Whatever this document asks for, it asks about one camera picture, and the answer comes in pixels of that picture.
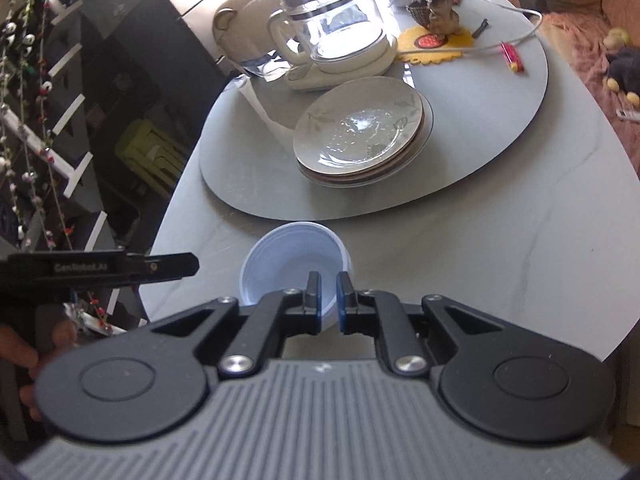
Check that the white remote control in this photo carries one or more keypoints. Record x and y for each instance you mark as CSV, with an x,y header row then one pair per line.
x,y
627,114

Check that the beaded garland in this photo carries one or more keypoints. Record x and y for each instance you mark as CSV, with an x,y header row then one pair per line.
x,y
15,125

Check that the cream kettle base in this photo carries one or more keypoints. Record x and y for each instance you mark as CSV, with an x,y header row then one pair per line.
x,y
350,72

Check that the black shelf with white bars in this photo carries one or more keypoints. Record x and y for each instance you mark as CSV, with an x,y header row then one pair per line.
x,y
100,110

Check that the grey cabinet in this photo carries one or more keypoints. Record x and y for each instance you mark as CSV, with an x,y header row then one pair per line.
x,y
150,20

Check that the leaf print plate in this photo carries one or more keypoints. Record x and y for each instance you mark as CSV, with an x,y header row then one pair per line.
x,y
355,125
365,174

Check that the black clip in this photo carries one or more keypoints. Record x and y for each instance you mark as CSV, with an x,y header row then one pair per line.
x,y
481,28

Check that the pink flower print plate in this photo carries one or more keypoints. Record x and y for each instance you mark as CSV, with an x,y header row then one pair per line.
x,y
345,183

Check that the pale blue plastic bowl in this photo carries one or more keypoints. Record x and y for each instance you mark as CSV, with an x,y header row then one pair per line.
x,y
328,310
295,265

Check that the cream bear-shaped cover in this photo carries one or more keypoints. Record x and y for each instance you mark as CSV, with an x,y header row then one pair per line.
x,y
240,20

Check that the person's left hand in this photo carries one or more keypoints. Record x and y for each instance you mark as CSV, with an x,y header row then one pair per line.
x,y
20,350

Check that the yellow plush toy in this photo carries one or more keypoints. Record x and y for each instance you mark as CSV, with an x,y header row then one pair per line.
x,y
617,38

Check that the stack of green stools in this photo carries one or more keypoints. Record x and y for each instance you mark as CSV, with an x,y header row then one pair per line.
x,y
150,160

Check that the glass kettle with green lid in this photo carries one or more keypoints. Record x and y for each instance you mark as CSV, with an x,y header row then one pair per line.
x,y
335,15

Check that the red pen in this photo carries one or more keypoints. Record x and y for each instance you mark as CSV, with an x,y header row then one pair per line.
x,y
512,57

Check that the yellow coaster mat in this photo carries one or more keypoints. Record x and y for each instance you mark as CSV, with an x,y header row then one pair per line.
x,y
445,47

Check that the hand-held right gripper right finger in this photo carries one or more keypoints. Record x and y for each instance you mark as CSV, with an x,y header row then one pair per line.
x,y
343,305

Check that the dark grey plush toy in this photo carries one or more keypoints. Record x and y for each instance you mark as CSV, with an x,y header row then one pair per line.
x,y
625,67

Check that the grey glass turntable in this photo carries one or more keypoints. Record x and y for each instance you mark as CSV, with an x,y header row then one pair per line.
x,y
475,110

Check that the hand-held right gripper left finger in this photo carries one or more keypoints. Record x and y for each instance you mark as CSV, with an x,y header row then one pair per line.
x,y
314,300

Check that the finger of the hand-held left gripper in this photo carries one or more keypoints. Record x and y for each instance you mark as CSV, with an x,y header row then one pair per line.
x,y
165,266

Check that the small woven basket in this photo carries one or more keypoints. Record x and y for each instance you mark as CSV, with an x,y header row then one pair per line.
x,y
417,12

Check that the pink blanket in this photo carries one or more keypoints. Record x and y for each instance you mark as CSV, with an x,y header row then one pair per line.
x,y
585,60

